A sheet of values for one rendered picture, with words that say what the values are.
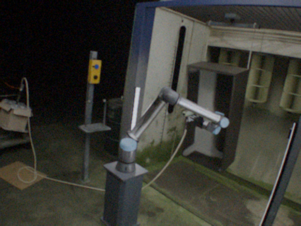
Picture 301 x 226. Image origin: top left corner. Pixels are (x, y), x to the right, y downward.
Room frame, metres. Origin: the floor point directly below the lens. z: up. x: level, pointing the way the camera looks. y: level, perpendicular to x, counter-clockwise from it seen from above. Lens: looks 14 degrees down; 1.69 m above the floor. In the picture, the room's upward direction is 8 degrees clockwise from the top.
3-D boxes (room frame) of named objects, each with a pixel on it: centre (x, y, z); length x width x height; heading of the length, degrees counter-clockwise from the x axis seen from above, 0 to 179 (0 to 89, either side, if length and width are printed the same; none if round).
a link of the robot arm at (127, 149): (1.95, 0.18, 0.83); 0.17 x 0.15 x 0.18; 7
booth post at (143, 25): (2.93, 0.28, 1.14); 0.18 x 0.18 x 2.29; 47
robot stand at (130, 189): (1.94, 0.18, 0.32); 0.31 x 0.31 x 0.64; 47
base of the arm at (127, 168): (1.94, 0.18, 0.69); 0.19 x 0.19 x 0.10
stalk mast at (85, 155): (2.61, 0.76, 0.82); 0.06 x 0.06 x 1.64; 47
